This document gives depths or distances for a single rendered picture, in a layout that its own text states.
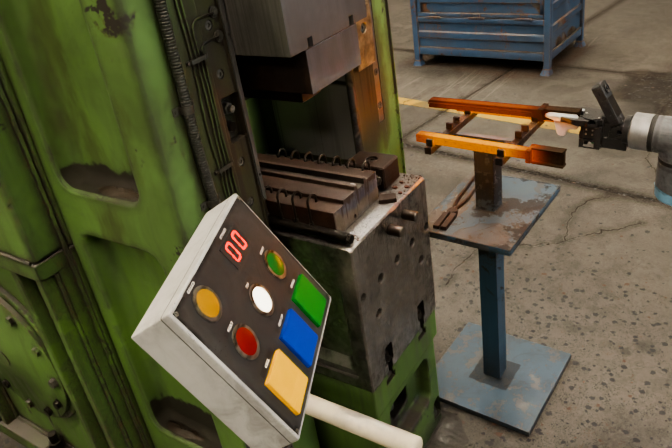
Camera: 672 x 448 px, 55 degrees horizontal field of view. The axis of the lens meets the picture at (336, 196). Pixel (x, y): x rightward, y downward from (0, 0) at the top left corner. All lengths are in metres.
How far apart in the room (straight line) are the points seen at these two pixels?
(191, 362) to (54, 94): 0.80
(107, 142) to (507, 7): 4.05
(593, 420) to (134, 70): 1.77
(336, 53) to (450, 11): 3.97
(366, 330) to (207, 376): 0.72
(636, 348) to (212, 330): 1.90
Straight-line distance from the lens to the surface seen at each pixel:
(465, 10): 5.31
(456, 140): 1.80
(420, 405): 2.14
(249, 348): 0.99
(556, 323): 2.66
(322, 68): 1.39
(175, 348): 0.94
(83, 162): 1.59
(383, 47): 1.90
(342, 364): 1.76
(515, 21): 5.14
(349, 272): 1.51
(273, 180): 1.67
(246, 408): 0.99
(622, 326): 2.68
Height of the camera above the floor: 1.71
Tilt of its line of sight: 28 degrees down
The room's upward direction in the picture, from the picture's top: 9 degrees counter-clockwise
